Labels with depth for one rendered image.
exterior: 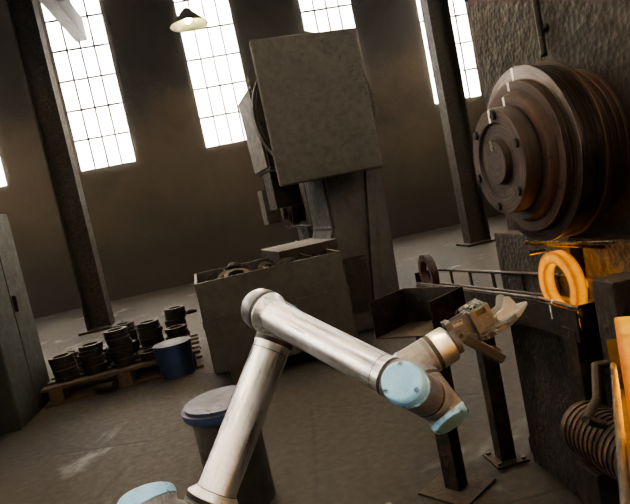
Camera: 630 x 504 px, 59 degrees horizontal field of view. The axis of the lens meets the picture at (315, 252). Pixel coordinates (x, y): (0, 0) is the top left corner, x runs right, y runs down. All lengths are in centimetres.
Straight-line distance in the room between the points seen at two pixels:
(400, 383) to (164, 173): 1053
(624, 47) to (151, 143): 1057
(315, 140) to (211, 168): 750
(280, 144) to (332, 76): 64
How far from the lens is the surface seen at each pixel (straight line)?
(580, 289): 159
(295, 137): 403
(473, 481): 225
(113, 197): 1164
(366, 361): 124
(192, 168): 1147
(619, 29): 154
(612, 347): 128
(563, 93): 145
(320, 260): 383
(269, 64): 411
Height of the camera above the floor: 111
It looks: 5 degrees down
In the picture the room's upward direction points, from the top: 12 degrees counter-clockwise
